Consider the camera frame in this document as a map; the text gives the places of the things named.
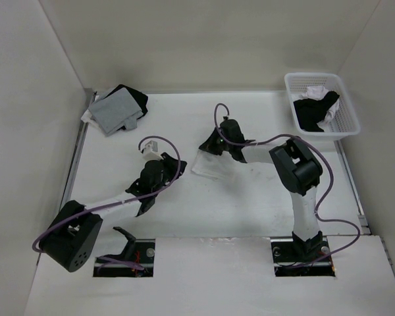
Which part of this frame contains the white tank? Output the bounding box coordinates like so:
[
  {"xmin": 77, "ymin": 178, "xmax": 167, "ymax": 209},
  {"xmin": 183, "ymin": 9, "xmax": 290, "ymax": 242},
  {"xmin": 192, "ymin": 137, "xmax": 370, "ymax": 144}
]
[
  {"xmin": 299, "ymin": 86, "xmax": 340, "ymax": 127},
  {"xmin": 191, "ymin": 150, "xmax": 241, "ymax": 182},
  {"xmin": 81, "ymin": 109, "xmax": 99, "ymax": 129}
]

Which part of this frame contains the black folded tank top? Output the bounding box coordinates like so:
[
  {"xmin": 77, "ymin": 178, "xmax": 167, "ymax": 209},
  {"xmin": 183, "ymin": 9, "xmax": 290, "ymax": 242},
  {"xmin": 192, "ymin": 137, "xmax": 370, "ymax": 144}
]
[{"xmin": 112, "ymin": 84, "xmax": 149, "ymax": 119}]

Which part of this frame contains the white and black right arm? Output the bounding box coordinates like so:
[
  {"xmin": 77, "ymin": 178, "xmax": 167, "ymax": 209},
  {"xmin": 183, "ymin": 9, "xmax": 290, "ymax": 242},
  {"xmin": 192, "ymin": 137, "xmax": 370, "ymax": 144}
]
[{"xmin": 199, "ymin": 118, "xmax": 323, "ymax": 261}]

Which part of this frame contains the grey folded tank top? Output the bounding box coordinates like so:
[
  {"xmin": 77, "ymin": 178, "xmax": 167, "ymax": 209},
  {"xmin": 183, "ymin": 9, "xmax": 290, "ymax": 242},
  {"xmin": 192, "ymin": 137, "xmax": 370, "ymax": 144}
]
[{"xmin": 88, "ymin": 88, "xmax": 143, "ymax": 136}]

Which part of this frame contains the white plastic laundry basket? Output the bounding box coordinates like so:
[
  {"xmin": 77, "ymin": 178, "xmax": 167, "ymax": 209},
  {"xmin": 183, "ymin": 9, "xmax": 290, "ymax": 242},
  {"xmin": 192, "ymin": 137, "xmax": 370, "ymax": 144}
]
[{"xmin": 284, "ymin": 72, "xmax": 361, "ymax": 141}]

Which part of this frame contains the left metal table rail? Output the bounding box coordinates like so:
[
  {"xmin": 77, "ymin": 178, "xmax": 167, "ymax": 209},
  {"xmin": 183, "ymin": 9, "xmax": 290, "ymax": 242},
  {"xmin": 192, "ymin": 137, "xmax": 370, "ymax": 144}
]
[{"xmin": 52, "ymin": 88, "xmax": 98, "ymax": 231}]

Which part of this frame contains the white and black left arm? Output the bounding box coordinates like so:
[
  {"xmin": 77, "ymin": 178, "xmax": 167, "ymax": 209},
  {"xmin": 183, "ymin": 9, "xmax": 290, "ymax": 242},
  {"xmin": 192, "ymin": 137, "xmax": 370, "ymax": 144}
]
[{"xmin": 32, "ymin": 152, "xmax": 187, "ymax": 273}]

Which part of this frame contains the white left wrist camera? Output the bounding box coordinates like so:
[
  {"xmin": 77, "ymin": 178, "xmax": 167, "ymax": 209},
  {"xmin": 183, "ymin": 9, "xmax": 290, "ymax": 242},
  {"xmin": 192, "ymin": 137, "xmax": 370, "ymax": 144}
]
[{"xmin": 141, "ymin": 140, "xmax": 162, "ymax": 161}]

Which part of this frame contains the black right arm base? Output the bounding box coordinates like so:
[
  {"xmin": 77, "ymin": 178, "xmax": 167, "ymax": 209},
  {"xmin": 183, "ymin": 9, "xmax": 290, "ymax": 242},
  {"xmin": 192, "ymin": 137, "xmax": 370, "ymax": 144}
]
[{"xmin": 271, "ymin": 231, "xmax": 335, "ymax": 277}]

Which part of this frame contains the black tank top in basket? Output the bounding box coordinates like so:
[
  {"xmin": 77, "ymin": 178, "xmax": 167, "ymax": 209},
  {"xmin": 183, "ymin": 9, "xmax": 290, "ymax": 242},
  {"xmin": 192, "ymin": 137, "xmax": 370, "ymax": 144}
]
[{"xmin": 294, "ymin": 92, "xmax": 340, "ymax": 132}]

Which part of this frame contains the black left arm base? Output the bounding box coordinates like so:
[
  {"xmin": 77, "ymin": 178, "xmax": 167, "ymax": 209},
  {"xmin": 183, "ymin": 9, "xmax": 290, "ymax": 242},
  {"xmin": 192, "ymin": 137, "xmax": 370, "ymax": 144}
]
[{"xmin": 93, "ymin": 226, "xmax": 156, "ymax": 278}]

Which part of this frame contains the white tank top in basket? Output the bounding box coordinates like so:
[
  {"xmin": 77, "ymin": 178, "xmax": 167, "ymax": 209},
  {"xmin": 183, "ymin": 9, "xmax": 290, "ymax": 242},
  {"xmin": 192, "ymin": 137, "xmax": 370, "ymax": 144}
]
[{"xmin": 299, "ymin": 86, "xmax": 340, "ymax": 127}]

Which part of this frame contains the white folded tank top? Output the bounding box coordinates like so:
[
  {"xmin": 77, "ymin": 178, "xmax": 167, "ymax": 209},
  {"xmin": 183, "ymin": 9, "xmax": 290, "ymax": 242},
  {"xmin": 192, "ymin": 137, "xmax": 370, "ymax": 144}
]
[{"xmin": 81, "ymin": 109, "xmax": 99, "ymax": 129}]

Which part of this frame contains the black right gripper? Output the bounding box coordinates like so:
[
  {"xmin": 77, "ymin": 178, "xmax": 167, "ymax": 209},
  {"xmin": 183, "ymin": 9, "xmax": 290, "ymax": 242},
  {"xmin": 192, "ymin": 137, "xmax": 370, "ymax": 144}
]
[{"xmin": 199, "ymin": 127, "xmax": 232, "ymax": 156}]

